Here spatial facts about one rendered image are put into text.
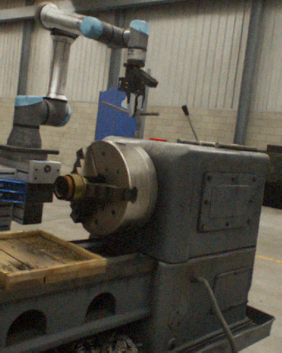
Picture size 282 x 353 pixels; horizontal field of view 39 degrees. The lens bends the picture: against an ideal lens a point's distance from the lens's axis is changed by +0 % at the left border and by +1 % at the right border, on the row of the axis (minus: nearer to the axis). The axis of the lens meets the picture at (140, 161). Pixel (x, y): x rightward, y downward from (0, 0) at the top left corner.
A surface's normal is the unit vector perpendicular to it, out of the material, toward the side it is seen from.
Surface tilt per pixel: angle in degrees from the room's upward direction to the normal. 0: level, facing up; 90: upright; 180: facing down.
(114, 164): 90
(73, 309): 88
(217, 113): 90
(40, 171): 90
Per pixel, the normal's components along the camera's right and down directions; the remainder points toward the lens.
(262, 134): -0.58, -0.02
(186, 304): 0.69, 0.12
